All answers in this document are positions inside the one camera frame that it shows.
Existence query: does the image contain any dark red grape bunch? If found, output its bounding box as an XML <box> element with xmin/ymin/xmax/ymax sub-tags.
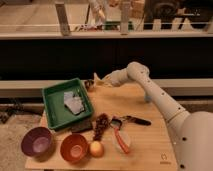
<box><xmin>93</xmin><ymin>113</ymin><xmax>109</xmax><ymax>141</ymax></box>

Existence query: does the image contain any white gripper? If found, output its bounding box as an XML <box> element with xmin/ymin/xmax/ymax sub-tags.
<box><xmin>104</xmin><ymin>70</ymin><xmax>122</xmax><ymax>87</ymax></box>

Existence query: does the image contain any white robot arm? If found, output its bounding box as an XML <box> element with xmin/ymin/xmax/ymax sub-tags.
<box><xmin>104</xmin><ymin>62</ymin><xmax>213</xmax><ymax>171</ymax></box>

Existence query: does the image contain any orange bowl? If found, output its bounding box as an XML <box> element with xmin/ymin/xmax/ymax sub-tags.
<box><xmin>60</xmin><ymin>134</ymin><xmax>89</xmax><ymax>163</ymax></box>

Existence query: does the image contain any dark brown rectangular block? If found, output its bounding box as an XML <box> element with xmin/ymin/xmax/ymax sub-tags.
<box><xmin>70</xmin><ymin>121</ymin><xmax>93</xmax><ymax>133</ymax></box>

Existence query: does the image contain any small dark brown object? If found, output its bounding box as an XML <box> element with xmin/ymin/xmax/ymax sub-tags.
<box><xmin>84</xmin><ymin>79</ymin><xmax>94</xmax><ymax>91</ymax></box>

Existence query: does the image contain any green plastic tray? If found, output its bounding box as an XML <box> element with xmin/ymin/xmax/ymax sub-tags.
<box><xmin>42</xmin><ymin>78</ymin><xmax>93</xmax><ymax>131</ymax></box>

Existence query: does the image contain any black handled knife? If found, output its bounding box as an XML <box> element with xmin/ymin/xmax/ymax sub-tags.
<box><xmin>121</xmin><ymin>115</ymin><xmax>151</xmax><ymax>126</ymax></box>

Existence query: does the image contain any yellow banana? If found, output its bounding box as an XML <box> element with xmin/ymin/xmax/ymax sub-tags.
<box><xmin>93</xmin><ymin>73</ymin><xmax>110</xmax><ymax>86</ymax></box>

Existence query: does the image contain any orange handled peeler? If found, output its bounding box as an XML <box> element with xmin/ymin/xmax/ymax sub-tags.
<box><xmin>110</xmin><ymin>117</ymin><xmax>130</xmax><ymax>154</ymax></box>

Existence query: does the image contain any purple bowl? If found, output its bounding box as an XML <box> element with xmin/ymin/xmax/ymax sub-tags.
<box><xmin>21</xmin><ymin>127</ymin><xmax>53</xmax><ymax>157</ymax></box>

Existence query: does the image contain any white crumpled cloth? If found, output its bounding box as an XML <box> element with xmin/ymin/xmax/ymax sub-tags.
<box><xmin>64</xmin><ymin>91</ymin><xmax>84</xmax><ymax>115</ymax></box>

